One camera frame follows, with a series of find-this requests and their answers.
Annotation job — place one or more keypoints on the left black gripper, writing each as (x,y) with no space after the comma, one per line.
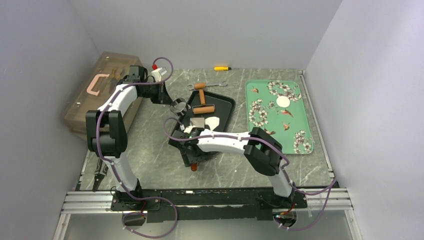
(163,97)

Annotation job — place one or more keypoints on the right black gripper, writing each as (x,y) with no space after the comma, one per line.
(188,159)

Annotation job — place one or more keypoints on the metal ring cutter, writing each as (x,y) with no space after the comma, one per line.
(179,107)

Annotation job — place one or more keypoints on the metal spatula orange handle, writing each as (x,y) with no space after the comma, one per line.
(193,148)

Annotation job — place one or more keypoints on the white dough ball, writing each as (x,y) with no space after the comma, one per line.
(210,123)

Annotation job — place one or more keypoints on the wooden double-ended dough roller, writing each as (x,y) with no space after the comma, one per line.
(202,108)

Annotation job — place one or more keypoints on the black baking tray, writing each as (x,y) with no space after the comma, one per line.
(224,107)

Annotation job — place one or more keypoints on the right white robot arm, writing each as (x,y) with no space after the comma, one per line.
(262,151)

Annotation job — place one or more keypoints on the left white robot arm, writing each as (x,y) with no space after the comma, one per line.
(105,128)

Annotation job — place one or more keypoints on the flat white dumpling wrapper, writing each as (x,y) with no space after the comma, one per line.
(283,101)

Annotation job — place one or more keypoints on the translucent brown toolbox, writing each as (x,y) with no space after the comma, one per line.
(96,89)

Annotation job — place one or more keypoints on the silver wrench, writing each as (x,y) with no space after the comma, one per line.
(215,84)

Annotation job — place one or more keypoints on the yellow screwdriver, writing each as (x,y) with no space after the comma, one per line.
(222,68)

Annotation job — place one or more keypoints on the black pliers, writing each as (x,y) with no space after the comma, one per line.
(99,174)

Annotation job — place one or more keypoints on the green floral tray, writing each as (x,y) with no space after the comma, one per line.
(289,126)

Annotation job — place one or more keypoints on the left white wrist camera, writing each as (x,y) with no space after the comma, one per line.
(159,74)

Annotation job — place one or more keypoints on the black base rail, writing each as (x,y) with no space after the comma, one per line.
(260,203)

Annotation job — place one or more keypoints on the aluminium frame rail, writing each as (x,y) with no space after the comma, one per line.
(87,202)

